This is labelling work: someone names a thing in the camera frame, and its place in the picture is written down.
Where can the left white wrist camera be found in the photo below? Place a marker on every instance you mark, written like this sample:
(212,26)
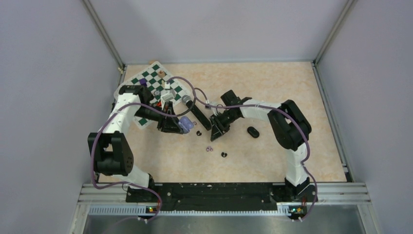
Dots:
(167,94)

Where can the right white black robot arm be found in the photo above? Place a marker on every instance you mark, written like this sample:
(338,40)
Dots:
(289,125)

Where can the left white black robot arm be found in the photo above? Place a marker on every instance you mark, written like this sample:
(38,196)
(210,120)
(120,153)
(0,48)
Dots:
(110,152)

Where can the purple block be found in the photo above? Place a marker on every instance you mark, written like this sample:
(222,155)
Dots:
(143,82)

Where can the lavender earbud charging case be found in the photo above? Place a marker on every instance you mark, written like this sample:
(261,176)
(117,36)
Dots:
(186,124)

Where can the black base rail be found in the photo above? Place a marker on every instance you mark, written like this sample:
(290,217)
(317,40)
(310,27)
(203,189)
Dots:
(225,197)

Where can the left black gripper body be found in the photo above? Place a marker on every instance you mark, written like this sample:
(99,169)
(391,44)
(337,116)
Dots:
(167,107)

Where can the black earbud charging case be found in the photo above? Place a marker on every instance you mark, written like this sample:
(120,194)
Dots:
(253,132)

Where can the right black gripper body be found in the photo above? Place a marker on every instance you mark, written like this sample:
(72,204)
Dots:
(227,117)

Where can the wooden cube piece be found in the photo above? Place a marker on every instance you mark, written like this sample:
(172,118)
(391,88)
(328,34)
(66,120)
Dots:
(161,74)

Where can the black silver microphone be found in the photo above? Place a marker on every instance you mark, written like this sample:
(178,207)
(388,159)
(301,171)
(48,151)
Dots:
(197,112)

